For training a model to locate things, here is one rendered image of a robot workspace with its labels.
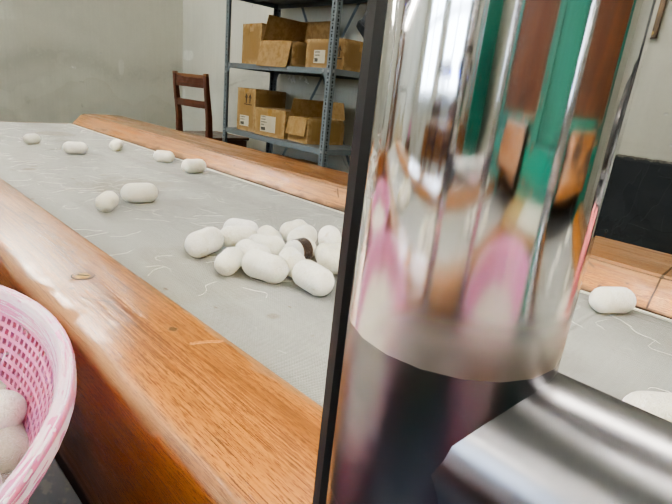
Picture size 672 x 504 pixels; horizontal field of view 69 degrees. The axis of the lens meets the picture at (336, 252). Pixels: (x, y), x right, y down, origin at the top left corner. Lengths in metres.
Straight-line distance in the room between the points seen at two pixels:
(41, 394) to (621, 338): 0.33
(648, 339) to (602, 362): 0.06
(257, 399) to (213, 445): 0.03
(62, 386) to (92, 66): 4.83
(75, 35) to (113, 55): 0.32
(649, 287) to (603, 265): 0.04
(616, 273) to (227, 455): 0.36
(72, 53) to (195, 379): 4.79
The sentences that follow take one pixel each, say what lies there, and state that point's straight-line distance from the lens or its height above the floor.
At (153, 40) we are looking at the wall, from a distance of 5.19.
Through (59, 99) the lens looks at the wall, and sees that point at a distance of 4.93.
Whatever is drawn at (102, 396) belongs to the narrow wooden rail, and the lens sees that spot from 0.22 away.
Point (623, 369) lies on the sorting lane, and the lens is 0.33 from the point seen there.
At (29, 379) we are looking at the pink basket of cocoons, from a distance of 0.25.
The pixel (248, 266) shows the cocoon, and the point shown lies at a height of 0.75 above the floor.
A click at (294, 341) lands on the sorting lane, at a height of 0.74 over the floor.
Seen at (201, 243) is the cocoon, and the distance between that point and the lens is 0.39.
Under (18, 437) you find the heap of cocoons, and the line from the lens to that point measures 0.24.
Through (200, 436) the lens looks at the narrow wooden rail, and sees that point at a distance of 0.17.
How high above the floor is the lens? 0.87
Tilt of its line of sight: 18 degrees down
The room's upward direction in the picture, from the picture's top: 6 degrees clockwise
